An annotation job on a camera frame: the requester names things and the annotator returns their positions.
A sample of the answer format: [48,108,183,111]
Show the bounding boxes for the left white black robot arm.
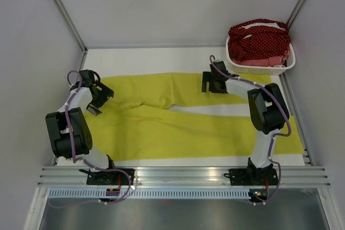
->
[45,69,118,185]

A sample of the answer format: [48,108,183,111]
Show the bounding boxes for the red polka dot garment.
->
[228,19,291,61]

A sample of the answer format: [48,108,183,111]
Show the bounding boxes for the white slotted cable duct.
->
[49,187,250,199]

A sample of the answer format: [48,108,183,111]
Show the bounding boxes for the yellow-green trousers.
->
[83,71,302,161]

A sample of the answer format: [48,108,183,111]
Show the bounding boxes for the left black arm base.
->
[79,168,135,185]

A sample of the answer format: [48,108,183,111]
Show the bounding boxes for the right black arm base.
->
[223,167,278,186]

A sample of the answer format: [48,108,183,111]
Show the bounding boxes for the white plastic laundry basket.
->
[225,37,296,75]

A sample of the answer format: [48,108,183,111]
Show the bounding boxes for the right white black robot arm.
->
[202,56,292,184]

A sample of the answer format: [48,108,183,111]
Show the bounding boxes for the left aluminium frame post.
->
[52,0,87,54]

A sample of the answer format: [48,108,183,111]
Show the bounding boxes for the aluminium mounting rail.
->
[37,166,330,189]

